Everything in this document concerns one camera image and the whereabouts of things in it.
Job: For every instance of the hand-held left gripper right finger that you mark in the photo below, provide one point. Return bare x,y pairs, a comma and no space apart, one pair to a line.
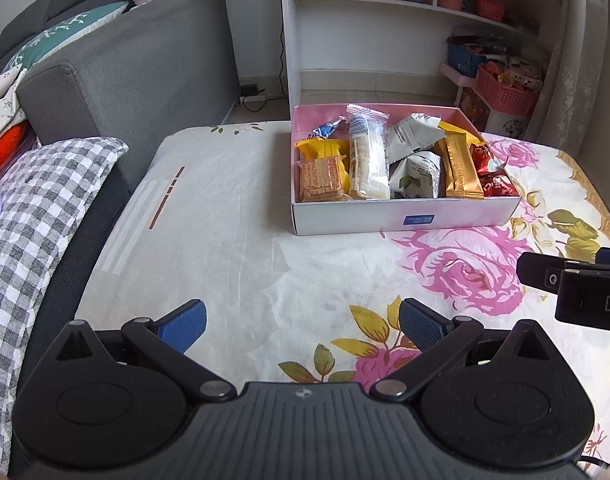
425,325

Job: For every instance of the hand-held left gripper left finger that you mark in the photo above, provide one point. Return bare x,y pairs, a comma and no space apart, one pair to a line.
182,325

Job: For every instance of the red snack packet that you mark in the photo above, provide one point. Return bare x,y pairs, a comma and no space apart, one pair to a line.
500,186
485,157

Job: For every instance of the gold snack bar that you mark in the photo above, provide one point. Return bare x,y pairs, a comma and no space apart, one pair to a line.
462,170

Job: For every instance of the pink cardboard box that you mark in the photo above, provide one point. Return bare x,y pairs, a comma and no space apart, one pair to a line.
355,217

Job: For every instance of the white snack packet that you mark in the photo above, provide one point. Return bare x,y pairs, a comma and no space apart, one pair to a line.
417,175
412,135

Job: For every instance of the large yellow snack packet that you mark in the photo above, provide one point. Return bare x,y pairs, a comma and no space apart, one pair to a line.
460,130
322,149

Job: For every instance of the long clear rice cracker packet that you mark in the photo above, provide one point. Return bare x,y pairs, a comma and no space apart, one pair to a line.
367,160

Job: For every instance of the pink cracker packet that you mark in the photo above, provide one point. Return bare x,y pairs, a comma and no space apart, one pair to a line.
322,180

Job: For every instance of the small white printed packet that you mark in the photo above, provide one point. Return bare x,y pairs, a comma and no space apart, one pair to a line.
327,129

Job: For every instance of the floral tablecloth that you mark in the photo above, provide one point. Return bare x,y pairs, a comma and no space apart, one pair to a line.
235,260

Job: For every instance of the grey checkered pillow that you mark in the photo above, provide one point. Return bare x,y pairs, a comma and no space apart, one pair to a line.
45,240

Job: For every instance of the large red basket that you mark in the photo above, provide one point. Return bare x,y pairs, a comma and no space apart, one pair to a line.
505,95

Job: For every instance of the light patterned curtain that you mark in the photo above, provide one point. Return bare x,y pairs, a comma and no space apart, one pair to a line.
570,60

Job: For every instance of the blue storage box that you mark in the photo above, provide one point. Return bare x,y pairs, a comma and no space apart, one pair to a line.
465,59

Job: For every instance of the black power strip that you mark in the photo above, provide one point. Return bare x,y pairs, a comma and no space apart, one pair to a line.
251,91

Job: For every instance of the orange cushion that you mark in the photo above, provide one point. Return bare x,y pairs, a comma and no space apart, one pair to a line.
2,152

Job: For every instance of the grey sofa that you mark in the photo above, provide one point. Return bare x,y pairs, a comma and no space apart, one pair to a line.
135,70

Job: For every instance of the small red basket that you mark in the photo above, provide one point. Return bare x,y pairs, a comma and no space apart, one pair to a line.
490,7

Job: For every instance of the white shelf unit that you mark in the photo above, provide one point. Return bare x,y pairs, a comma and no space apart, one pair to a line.
385,45

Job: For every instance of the floral folded blanket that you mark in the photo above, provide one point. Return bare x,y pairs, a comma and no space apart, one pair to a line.
2,105

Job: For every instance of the teal patterned pillow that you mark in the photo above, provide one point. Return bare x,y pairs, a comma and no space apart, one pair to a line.
60,35

